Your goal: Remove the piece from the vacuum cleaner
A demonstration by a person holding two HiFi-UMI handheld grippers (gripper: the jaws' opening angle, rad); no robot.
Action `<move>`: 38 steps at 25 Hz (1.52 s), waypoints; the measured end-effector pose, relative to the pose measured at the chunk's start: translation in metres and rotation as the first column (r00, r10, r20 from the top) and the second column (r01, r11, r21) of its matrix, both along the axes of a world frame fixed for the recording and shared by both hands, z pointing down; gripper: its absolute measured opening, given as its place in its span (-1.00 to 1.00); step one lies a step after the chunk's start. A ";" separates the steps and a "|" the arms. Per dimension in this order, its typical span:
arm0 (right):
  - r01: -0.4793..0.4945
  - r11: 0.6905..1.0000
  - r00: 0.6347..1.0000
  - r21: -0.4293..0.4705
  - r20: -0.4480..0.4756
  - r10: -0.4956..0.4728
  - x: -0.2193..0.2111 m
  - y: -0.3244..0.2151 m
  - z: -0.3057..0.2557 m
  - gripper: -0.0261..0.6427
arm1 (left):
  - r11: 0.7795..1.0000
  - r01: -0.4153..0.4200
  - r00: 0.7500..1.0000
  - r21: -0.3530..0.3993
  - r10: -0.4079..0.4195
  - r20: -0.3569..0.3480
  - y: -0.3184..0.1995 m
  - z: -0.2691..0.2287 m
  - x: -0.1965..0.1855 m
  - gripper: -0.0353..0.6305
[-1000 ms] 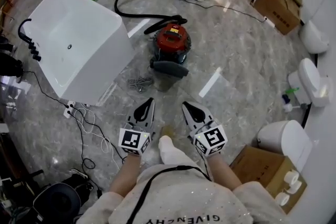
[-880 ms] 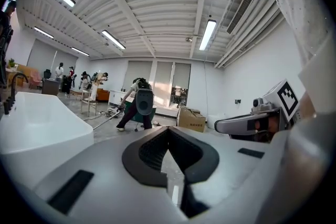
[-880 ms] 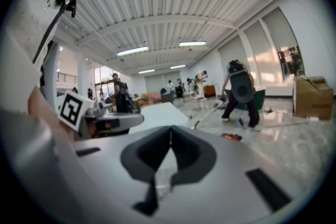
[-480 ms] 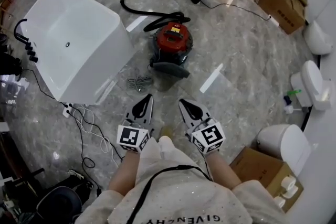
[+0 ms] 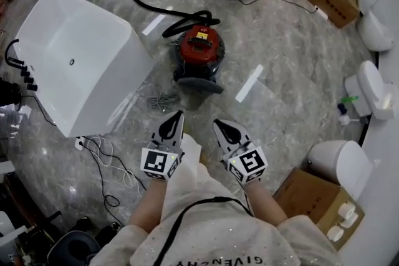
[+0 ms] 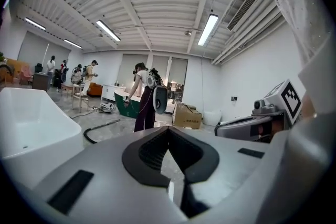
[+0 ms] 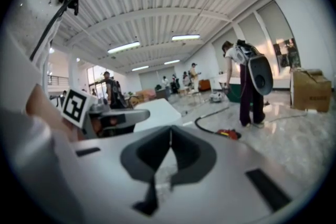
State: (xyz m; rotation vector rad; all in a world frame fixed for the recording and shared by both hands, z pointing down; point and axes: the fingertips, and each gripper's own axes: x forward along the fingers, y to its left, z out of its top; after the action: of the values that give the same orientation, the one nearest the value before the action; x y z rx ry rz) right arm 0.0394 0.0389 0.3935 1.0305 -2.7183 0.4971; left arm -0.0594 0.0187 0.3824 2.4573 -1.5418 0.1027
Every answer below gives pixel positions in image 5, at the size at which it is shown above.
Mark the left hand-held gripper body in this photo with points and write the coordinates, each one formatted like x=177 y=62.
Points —
x=156 y=162

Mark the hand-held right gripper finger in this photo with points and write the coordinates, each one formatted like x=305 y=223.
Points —
x=248 y=143
x=222 y=146

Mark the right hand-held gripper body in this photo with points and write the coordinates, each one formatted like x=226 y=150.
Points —
x=249 y=163

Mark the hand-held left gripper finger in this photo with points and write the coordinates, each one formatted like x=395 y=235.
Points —
x=180 y=140
x=155 y=139

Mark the person's left forearm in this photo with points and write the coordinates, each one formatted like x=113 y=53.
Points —
x=146 y=205

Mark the person's right forearm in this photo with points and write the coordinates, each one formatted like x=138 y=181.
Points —
x=265 y=202

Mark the person's white trousers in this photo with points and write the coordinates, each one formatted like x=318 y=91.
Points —
x=191 y=149

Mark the large brown cardboard box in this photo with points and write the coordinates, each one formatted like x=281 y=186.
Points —
x=302 y=196

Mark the white power strip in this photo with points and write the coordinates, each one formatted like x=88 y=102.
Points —
x=80 y=143

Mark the person's light knit sweater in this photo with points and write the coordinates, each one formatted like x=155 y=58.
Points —
x=218 y=233

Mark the red vacuum cleaner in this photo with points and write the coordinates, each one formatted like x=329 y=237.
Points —
x=199 y=43

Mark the white bathtub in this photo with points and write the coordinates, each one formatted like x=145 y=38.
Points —
x=93 y=56

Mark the white toilet paper roll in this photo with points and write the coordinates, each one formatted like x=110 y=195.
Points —
x=336 y=233
x=346 y=210
x=350 y=221

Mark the black bathtub faucet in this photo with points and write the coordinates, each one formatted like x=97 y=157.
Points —
x=28 y=80

